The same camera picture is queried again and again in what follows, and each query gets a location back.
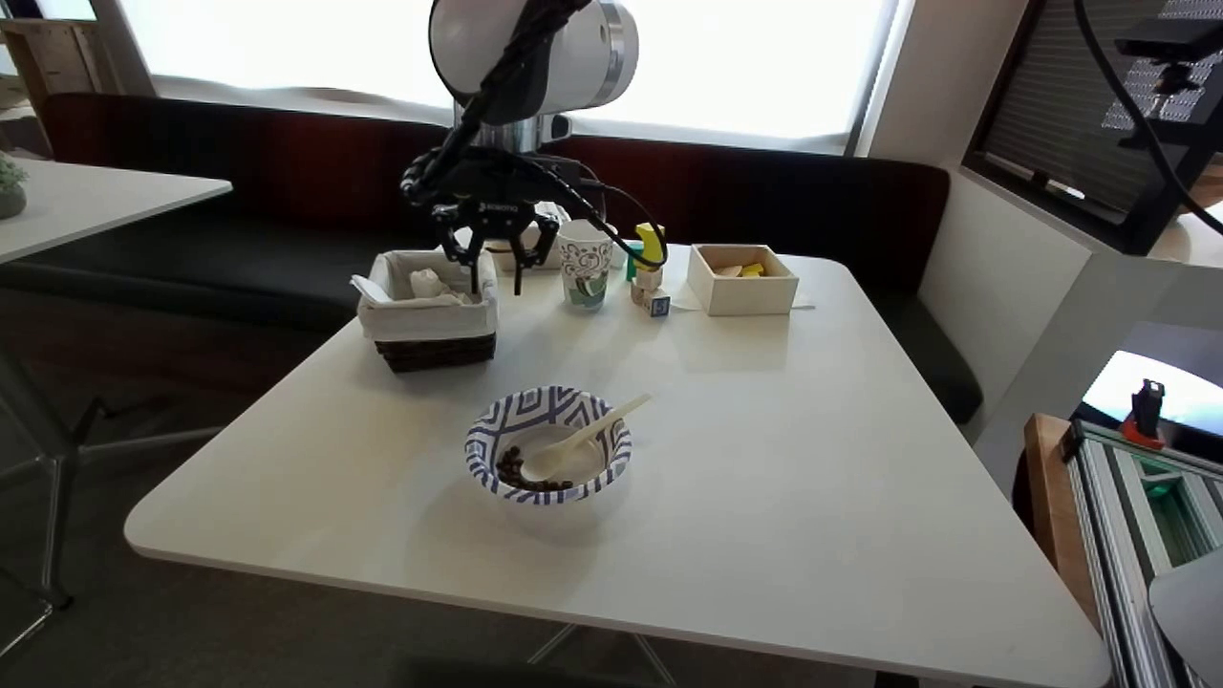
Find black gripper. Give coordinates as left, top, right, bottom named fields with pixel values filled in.
left=397, top=145, right=560, bottom=302

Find blue patterned white bowl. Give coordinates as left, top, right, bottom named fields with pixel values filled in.
left=464, top=383, right=636, bottom=510

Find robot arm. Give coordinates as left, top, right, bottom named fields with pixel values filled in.
left=403, top=0, right=638, bottom=280

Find wooden spoon in bowl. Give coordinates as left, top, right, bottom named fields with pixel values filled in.
left=522, top=394, right=646, bottom=480

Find white styrofoam takeout box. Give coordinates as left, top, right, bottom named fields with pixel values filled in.
left=487, top=197, right=570, bottom=270

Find patterned paper cup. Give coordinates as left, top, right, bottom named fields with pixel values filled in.
left=555, top=223, right=618, bottom=311

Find white and brown basket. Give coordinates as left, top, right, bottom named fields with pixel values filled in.
left=351, top=247, right=499, bottom=369

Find small blue cube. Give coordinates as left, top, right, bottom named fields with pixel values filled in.
left=646, top=293, right=672, bottom=317

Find white wooden box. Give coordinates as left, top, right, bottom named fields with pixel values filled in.
left=690, top=245, right=799, bottom=317

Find yellow block in box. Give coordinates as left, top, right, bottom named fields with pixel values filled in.
left=739, top=265, right=769, bottom=280

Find dark bench sofa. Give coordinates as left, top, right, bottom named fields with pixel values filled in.
left=6, top=96, right=984, bottom=420

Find white side table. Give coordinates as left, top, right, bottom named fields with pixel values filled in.
left=0, top=155, right=234, bottom=265

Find black framed monitor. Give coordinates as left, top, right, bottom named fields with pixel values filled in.
left=969, top=0, right=1223, bottom=257

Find metal frame cart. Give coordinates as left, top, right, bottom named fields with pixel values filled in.
left=1012, top=380, right=1223, bottom=688

